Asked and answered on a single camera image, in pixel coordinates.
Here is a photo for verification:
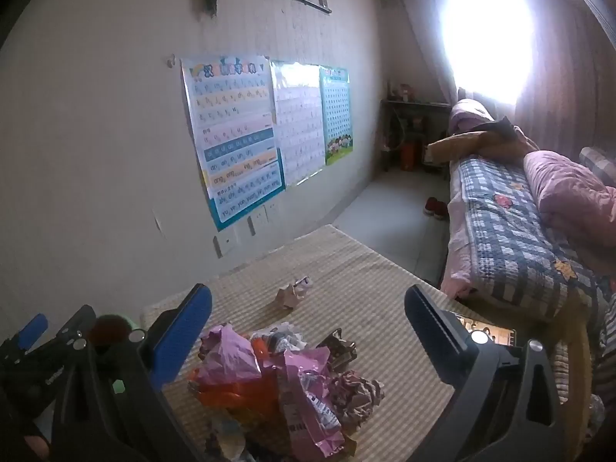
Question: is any striped curtain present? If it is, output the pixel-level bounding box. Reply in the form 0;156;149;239
390;0;616;155

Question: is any plaid pillow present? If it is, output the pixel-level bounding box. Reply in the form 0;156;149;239
577;147;616;188

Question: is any teal number chart poster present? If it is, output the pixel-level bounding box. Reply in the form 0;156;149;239
318;66;354;167

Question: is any pink duvet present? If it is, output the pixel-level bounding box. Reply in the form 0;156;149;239
522;150;616;273

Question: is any dark brown dotted wrapper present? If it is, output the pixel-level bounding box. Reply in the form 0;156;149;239
315;328;359;371

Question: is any white and pink chart poster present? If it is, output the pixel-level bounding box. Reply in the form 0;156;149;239
268;60;325;187

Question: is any pink printed packet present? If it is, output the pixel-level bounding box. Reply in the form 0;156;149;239
279;349;347;460

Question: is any orange wrapper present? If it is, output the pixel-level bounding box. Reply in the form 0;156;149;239
190;368;280;412

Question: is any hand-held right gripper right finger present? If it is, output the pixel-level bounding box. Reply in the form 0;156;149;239
404;285;566;462

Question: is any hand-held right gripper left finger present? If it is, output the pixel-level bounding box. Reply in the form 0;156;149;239
50;283;213;462

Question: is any dark shelf unit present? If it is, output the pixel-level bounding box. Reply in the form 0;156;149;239
380;99;453;174

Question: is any crumpled pale pink wrapper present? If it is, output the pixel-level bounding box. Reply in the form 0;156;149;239
327;370;386;431

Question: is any red bin with green rim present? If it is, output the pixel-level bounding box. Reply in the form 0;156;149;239
89;314;145;347

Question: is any smartphone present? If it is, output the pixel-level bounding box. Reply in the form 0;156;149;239
447;312;518;347

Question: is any white double wall socket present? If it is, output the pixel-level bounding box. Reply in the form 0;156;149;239
248;204;277;236

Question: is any pink bed sheet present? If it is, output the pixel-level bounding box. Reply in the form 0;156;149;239
440;187;482;299

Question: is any dusty pink foil wrapper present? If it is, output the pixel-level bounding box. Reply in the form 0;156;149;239
276;275;313;311

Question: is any blue letter chart poster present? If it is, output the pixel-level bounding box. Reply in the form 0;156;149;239
180;55;287;232

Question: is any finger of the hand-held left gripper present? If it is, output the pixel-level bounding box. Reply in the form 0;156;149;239
57;305;98;342
13;314;50;350

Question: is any brown coat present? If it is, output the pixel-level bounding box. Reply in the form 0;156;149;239
427;130;535;164

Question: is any black garment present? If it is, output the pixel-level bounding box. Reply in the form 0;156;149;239
474;116;518;142

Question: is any folded pink blanket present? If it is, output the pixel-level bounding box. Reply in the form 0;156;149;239
450;99;496;136

